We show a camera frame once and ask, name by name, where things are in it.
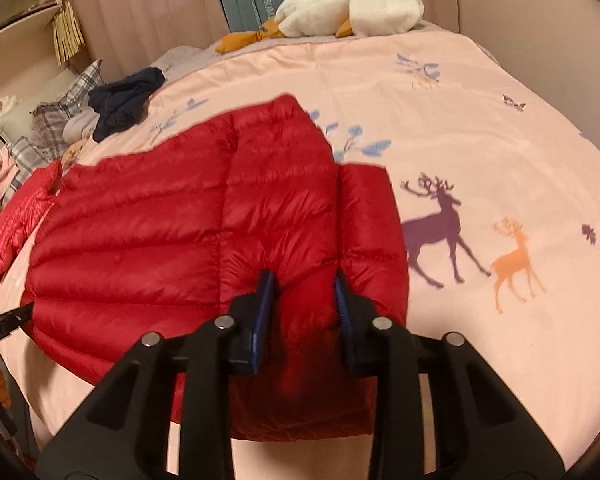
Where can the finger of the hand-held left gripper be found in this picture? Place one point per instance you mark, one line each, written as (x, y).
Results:
(5, 327)

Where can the peach cloth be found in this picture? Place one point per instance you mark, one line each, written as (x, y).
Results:
(75, 152)

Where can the white shelf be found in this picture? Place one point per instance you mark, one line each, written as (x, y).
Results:
(15, 45)

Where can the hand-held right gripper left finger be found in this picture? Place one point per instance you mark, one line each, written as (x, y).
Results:
(262, 310)

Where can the navy blue clothes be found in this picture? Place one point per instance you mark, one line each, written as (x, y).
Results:
(122, 100)

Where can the straw tassel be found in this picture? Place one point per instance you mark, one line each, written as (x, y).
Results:
(70, 35)

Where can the bright red quilted jacket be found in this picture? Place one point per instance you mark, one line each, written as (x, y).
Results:
(20, 210)

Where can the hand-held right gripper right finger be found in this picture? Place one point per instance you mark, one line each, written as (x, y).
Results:
(344, 320)

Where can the white goose plush toy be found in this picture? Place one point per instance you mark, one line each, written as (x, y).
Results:
(360, 5)

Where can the grey cloth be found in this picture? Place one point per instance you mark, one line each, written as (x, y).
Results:
(80, 127)

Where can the pink deer print bedspread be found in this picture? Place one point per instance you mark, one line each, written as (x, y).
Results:
(480, 135)

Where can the red down jacket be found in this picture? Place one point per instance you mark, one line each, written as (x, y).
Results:
(180, 230)

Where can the plaid grey shirt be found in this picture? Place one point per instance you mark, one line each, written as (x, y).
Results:
(70, 100)

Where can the pink curtain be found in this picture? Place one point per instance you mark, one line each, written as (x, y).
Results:
(155, 5)

